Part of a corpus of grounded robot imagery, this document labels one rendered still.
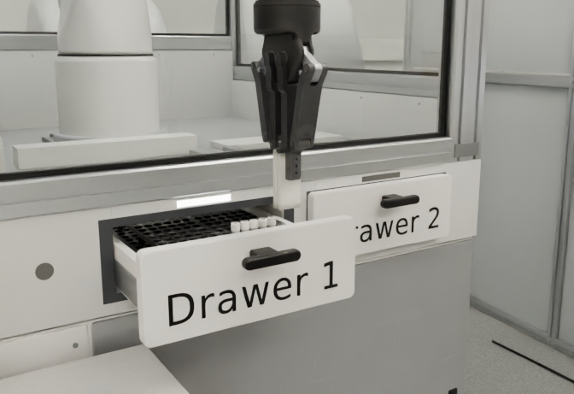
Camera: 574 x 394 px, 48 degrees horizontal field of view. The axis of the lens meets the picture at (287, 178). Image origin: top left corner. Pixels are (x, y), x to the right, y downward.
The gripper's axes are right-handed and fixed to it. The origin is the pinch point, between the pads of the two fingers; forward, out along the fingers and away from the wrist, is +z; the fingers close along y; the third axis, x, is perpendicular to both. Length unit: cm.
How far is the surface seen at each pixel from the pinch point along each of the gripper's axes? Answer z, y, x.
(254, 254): 8.4, -0.1, 4.5
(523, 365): 99, 76, -149
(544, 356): 99, 76, -162
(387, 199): 8.1, 11.6, -25.6
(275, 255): 8.3, -2.4, 3.0
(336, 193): 6.9, 14.7, -18.0
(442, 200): 10.8, 14.7, -40.8
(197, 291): 12.1, 1.2, 11.2
